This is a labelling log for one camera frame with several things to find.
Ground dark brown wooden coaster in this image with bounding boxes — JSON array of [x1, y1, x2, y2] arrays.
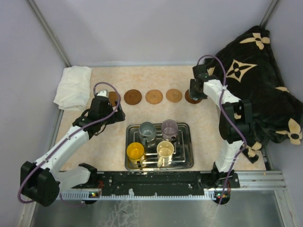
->
[[185, 90, 202, 104]]

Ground light woven coaster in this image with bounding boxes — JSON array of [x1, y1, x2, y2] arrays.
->
[[166, 88, 182, 103]]

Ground reddish brown wooden coaster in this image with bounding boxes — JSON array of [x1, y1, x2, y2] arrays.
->
[[124, 89, 142, 105]]

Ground tan woven coaster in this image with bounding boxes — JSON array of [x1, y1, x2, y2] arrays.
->
[[145, 89, 163, 105]]

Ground yellow mug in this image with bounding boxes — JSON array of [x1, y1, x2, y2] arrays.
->
[[126, 142, 145, 168]]

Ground purple translucent cup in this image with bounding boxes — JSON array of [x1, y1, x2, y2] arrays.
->
[[161, 119, 178, 141]]

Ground cream mug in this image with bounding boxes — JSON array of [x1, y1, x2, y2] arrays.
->
[[157, 141, 175, 168]]

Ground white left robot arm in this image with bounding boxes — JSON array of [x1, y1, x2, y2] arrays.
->
[[18, 95, 125, 207]]

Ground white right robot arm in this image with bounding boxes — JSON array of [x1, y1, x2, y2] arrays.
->
[[189, 64, 252, 187]]

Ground white folded cloth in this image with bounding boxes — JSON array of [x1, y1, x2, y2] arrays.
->
[[53, 66, 92, 111]]

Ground black floral blanket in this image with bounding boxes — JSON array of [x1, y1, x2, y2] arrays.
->
[[204, 26, 303, 163]]

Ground grey mug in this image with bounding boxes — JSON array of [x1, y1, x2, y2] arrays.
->
[[138, 122, 157, 146]]

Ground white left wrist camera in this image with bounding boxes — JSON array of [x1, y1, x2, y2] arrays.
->
[[96, 89, 109, 98]]

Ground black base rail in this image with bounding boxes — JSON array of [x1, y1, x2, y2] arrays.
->
[[74, 170, 240, 198]]

